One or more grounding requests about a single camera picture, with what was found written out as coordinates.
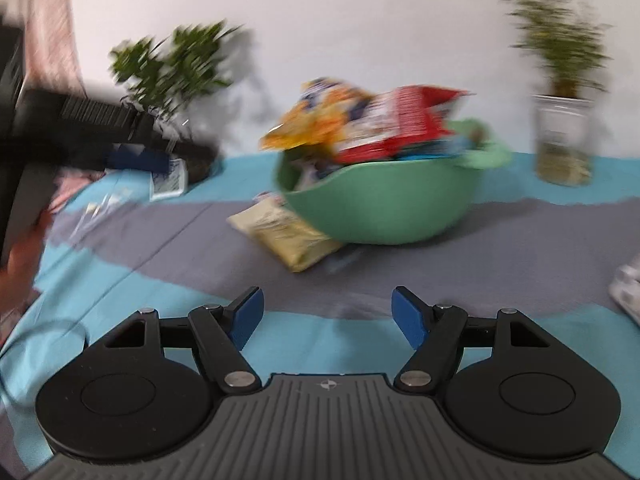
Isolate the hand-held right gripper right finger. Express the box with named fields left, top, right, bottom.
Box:
left=391, top=286, right=566, bottom=395

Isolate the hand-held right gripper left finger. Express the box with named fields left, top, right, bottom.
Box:
left=90, top=286, right=265, bottom=395

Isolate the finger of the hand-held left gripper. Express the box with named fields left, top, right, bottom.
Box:
left=136, top=111, right=222, bottom=182
left=105, top=142, right=171, bottom=174

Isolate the green plastic bowl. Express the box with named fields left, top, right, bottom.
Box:
left=274, top=119, right=512, bottom=246

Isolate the yellow chip bag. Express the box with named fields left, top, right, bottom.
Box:
left=260, top=78, right=376, bottom=152

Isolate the long red snack packet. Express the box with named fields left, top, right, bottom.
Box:
left=332, top=86, right=471, bottom=163

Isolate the person's left hand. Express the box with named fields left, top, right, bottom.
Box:
left=0, top=207, right=54, bottom=306

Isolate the white digital clock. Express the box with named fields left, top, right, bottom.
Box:
left=150, top=157, right=189, bottom=202

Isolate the olive green snack packet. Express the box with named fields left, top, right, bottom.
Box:
left=227, top=195, right=344, bottom=274

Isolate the leafy plant in glass vase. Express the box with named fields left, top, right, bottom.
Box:
left=109, top=20, right=246, bottom=182

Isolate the pink patterned curtain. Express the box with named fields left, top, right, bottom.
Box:
left=0, top=0, right=89, bottom=102

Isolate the blue grey printed tablecloth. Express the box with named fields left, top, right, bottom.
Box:
left=0, top=150, right=640, bottom=480

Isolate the white phone stand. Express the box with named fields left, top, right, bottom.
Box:
left=607, top=260, right=640, bottom=326

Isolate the thin plant in glass jar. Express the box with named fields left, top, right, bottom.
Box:
left=505, top=0, right=614, bottom=189

